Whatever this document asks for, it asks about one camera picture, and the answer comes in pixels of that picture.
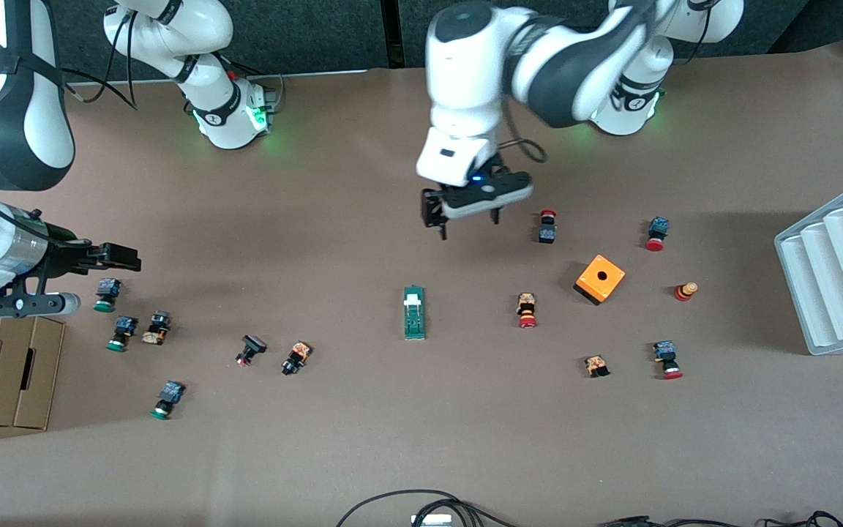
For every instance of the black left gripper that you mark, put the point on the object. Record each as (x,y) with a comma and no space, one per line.
(432,207)

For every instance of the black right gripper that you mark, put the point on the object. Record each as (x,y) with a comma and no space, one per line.
(64,255)

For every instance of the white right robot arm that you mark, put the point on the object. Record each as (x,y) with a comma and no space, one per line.
(26,146)

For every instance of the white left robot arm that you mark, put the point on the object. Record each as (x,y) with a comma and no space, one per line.
(465,73)

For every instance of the green mushroom push button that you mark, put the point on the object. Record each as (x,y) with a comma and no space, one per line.
(107,290)
(170,394)
(124,327)

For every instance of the red push button black block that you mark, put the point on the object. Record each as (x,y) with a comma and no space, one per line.
(547,234)

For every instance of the red mushroom button orange block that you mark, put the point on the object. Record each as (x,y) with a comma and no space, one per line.
(527,307)

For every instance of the brown cardboard box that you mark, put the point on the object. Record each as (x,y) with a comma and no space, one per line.
(8,366)

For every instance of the red mushroom button blue block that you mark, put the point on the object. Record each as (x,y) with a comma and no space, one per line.
(658,227)
(664,351)

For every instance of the small orange contact block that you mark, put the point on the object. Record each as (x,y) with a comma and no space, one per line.
(596,364)

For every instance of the red yellow stacked button part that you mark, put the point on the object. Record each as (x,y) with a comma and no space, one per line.
(683,293)

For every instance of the grey ribbed plastic tray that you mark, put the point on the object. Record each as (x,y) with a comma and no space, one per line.
(831,278)

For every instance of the black selector switch orange block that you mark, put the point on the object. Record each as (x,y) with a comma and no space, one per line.
(156,331)
(297,355)

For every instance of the orange button enclosure box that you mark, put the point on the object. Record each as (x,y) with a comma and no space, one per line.
(601,278)

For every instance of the black flat-head switch red block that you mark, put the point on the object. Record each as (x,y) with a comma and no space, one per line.
(252,344)

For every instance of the black vertical post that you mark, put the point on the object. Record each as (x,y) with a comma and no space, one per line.
(391,33)

